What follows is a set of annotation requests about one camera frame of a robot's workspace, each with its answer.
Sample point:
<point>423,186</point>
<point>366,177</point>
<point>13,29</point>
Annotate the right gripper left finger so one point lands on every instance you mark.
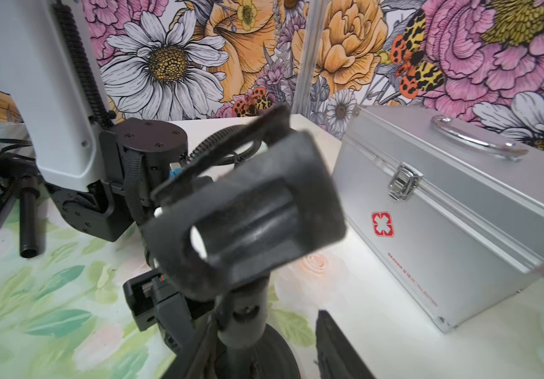
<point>197,358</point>

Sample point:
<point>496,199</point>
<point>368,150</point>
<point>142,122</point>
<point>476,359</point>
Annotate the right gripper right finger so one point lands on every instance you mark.
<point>336,356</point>

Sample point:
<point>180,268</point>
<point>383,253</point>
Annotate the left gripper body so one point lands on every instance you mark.
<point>154,300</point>

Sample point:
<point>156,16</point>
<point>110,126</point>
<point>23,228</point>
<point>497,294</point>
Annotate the silver aluminium first aid case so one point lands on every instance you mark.
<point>454,211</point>

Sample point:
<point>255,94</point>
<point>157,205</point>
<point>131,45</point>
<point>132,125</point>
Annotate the black microphone clip pole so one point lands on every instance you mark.
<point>259,200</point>

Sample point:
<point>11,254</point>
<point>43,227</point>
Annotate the black round stand base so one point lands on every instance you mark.
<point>271,358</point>

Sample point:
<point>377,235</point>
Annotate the black stand pole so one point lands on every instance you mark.
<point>23,175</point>

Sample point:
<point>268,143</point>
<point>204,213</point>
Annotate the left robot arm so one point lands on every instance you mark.
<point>100,90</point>

